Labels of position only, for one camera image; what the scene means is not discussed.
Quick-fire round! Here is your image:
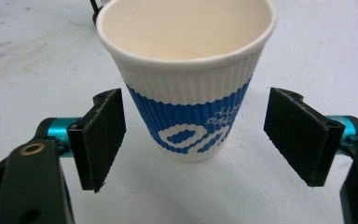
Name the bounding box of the white foam mat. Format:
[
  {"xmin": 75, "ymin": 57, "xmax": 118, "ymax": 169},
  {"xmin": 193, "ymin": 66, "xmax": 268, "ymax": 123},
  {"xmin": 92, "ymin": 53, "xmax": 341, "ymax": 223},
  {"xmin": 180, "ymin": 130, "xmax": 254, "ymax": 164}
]
[{"xmin": 0, "ymin": 0, "xmax": 358, "ymax": 224}]

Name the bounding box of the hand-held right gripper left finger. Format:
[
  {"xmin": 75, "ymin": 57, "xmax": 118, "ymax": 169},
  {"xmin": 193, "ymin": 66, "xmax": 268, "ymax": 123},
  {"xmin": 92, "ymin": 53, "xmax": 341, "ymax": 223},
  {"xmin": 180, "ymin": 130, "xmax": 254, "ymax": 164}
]
[{"xmin": 46, "ymin": 88, "xmax": 128, "ymax": 193}]

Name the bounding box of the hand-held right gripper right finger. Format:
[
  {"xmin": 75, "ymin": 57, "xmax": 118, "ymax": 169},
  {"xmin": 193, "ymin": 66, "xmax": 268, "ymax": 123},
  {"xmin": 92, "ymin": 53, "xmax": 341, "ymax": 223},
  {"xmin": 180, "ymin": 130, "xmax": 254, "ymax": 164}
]
[{"xmin": 263, "ymin": 87, "xmax": 358, "ymax": 188}]

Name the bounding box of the blue and white paper cup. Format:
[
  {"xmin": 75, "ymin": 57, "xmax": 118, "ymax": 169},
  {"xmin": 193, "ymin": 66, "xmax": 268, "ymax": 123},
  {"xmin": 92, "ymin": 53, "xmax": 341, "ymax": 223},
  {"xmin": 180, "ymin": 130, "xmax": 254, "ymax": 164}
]
[{"xmin": 95, "ymin": 0, "xmax": 278, "ymax": 163}]

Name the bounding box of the black wire cup holder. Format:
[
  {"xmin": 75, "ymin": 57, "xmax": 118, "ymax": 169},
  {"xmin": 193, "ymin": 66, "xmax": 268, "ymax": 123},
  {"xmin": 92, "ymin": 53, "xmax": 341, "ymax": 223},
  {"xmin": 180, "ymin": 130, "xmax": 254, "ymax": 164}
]
[{"xmin": 89, "ymin": 0, "xmax": 103, "ymax": 26}]

